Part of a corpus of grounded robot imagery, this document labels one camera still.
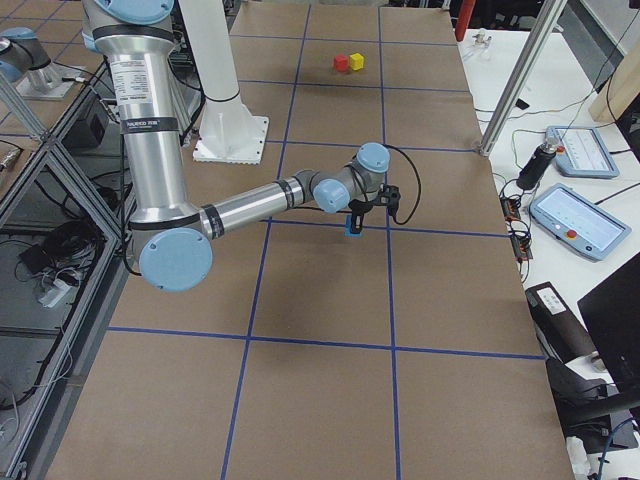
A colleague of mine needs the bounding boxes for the near teach pendant tablet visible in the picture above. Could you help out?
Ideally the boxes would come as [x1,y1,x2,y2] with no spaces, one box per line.
[529,183,632,261]

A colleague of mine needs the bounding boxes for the black water bottle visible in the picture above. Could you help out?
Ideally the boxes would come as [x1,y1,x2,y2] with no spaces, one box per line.
[516,141,557,191]

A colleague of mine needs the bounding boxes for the blue cube block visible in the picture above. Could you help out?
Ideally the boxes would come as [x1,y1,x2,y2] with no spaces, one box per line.
[344,215,362,238]

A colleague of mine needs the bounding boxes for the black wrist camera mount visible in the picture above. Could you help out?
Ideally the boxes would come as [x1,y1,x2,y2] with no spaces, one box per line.
[377,184,401,218]

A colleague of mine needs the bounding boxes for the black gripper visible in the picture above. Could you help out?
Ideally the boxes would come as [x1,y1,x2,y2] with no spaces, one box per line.
[348,199,375,234]

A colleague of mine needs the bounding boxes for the yellow cube block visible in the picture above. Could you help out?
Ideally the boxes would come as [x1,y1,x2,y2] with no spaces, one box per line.
[348,52,365,71]

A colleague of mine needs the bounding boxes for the teach pendant tablet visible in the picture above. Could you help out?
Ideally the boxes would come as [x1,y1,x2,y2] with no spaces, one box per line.
[546,126,620,179]
[529,183,632,261]

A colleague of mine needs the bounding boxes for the red cylinder object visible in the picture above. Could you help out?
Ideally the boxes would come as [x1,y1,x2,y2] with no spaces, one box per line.
[454,0,476,42]

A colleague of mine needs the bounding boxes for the far teach pendant tablet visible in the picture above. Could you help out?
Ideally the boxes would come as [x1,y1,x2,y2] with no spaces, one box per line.
[546,126,620,179]

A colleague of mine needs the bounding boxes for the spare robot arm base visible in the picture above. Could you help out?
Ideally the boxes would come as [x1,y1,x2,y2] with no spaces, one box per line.
[1,27,71,100]

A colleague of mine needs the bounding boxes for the black cardboard box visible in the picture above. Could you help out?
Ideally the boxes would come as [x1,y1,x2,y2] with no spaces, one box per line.
[525,282,596,363]

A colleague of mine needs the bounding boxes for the white camera pillar mount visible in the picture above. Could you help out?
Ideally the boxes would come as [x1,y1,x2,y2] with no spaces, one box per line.
[179,0,269,165]

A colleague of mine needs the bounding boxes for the red cube block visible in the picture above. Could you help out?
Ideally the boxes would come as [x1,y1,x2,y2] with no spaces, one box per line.
[333,54,350,73]

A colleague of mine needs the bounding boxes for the orange electronics board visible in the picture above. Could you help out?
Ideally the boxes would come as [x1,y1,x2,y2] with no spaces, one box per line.
[500,196,533,263]

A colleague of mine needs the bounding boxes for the black monitor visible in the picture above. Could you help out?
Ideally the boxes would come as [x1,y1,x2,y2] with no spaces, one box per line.
[578,254,639,389]

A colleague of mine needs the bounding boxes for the aluminium frame post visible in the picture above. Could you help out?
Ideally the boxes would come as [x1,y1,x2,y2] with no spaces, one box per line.
[478,0,568,157]

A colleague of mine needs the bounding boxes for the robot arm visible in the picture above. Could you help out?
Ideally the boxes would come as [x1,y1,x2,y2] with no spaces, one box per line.
[83,1,390,292]

